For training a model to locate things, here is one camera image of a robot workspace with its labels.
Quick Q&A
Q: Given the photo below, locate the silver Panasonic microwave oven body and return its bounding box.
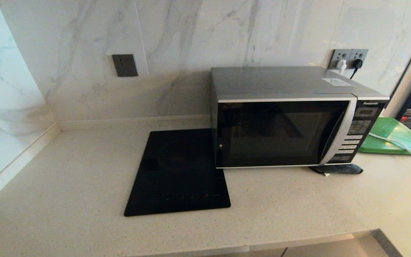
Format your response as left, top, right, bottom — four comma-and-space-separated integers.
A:
210, 66, 390, 168

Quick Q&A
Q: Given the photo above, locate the black glass induction cooktop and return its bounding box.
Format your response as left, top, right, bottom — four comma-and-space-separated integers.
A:
124, 128, 232, 217

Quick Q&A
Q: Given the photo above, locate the beige cabinet front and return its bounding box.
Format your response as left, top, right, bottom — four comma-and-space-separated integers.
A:
283, 236, 388, 257
209, 248, 287, 257

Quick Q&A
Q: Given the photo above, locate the dark grey cloth pad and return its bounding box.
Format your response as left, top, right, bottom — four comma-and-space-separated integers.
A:
309, 163, 364, 176

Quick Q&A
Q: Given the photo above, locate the green plastic cutting board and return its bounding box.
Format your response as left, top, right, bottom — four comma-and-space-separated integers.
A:
357, 117, 411, 155

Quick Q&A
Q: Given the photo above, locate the grey wall socket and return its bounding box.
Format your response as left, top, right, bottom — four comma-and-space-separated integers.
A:
112, 54, 138, 77
350, 49, 369, 70
329, 49, 352, 70

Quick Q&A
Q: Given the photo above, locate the black power plug with cable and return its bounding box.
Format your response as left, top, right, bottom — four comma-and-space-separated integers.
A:
350, 59, 364, 79

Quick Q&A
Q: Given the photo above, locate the white power cable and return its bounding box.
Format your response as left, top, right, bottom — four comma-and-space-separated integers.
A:
369, 132, 411, 165

